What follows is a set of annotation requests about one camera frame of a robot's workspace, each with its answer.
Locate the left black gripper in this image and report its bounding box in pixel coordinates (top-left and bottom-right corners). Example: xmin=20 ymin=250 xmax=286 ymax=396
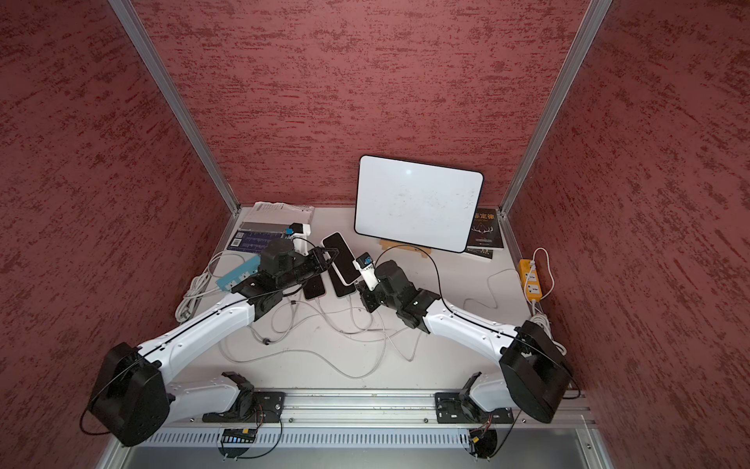
xmin=277 ymin=245 xmax=339 ymax=289

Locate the white USB-C charging cable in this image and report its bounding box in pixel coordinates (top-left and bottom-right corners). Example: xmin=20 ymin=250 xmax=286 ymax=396
xmin=327 ymin=292 xmax=391 ymax=380

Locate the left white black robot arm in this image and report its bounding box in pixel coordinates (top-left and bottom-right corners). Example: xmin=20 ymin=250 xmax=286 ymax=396
xmin=84 ymin=238 xmax=339 ymax=447

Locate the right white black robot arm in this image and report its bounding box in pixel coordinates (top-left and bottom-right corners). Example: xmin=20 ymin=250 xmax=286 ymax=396
xmin=353 ymin=254 xmax=573 ymax=424

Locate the dark blue booklet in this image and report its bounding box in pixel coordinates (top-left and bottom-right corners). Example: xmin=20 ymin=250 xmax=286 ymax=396
xmin=227 ymin=230 xmax=288 ymax=254

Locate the teal power strip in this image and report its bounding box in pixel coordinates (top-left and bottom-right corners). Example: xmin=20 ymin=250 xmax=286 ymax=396
xmin=217 ymin=256 xmax=260 ymax=291

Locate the black book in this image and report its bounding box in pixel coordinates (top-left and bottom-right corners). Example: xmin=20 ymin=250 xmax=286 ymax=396
xmin=465 ymin=208 xmax=504 ymax=261

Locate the yellow power strip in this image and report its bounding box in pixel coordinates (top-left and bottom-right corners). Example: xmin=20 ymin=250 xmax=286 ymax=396
xmin=519 ymin=259 xmax=543 ymax=303

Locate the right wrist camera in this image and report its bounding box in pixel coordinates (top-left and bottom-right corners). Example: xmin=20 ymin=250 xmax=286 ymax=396
xmin=353 ymin=252 xmax=379 ymax=291

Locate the white lightning charging cable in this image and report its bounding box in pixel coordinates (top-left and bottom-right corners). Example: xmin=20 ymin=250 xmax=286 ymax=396
xmin=350 ymin=315 xmax=423 ymax=363

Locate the white coiled cord bundle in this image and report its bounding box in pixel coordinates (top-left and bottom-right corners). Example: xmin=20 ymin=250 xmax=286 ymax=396
xmin=174 ymin=250 xmax=232 ymax=324

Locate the white board with black frame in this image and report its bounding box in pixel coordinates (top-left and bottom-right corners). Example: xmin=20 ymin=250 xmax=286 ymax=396
xmin=354 ymin=156 xmax=484 ymax=253

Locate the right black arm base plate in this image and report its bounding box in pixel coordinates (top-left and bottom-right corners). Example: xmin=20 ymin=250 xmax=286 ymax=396
xmin=434 ymin=372 xmax=514 ymax=425

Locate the aluminium front rail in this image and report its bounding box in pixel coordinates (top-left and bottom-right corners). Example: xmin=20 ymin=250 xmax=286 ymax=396
xmin=158 ymin=389 xmax=598 ymax=429

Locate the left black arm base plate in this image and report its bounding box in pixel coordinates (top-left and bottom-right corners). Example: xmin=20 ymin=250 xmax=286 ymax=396
xmin=201 ymin=371 xmax=286 ymax=426

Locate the white power strip cord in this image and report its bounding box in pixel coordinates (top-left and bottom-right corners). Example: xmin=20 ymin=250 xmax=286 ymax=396
xmin=462 ymin=246 xmax=568 ymax=356

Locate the left aluminium frame post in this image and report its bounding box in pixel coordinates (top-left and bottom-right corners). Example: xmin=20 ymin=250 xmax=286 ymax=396
xmin=109 ymin=0 xmax=241 ymax=216

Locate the aluminium frame post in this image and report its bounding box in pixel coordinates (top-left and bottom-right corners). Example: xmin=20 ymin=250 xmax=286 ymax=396
xmin=499 ymin=0 xmax=613 ymax=220
xmin=109 ymin=0 xmax=241 ymax=216

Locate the right aluminium frame post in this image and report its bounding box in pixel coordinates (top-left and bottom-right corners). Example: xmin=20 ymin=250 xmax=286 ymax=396
xmin=499 ymin=0 xmax=613 ymax=220

